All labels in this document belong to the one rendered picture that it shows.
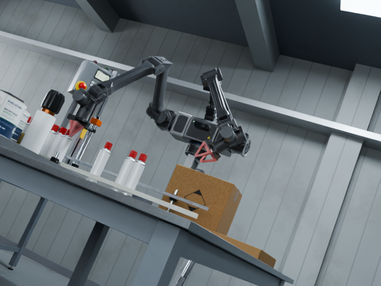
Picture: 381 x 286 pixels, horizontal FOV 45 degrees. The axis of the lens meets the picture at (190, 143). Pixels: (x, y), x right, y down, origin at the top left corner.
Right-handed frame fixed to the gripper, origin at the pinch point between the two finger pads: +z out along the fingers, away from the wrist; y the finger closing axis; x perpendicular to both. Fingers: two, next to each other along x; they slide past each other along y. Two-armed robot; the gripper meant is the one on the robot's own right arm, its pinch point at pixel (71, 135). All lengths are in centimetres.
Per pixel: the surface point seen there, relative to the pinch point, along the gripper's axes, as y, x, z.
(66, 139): -6.8, 6.1, 2.0
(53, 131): -17.6, 7.2, 0.0
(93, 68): -16.5, 10.4, -39.5
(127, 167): 33.2, 5.5, 4.3
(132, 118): -156, 261, -89
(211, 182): 66, 24, -6
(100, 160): 17.9, 5.6, 5.8
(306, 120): 38, 248, -137
